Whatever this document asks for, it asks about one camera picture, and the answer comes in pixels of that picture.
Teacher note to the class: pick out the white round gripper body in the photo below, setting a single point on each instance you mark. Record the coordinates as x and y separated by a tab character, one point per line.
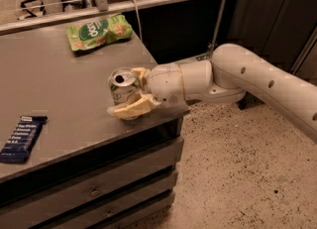
163	81

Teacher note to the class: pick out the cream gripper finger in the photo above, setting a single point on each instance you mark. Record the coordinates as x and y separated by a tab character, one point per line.
141	81
144	104

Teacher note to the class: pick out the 7up soda can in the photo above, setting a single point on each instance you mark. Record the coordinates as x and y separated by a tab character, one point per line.
124	86

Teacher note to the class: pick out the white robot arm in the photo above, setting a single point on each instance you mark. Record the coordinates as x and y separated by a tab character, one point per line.
226	76

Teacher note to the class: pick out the green snack bag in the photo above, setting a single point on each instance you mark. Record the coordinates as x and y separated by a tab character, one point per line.
99	33

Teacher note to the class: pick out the grey drawer cabinet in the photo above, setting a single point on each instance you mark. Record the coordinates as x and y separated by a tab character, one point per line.
100	174

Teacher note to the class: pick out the blue snack bar wrapper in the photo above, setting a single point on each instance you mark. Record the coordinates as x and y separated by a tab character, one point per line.
20	143

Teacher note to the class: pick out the dark tall cabinet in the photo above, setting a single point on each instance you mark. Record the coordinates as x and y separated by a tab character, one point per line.
276	30

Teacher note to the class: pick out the grey metal rail frame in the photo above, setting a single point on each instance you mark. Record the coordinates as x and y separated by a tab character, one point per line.
101	8

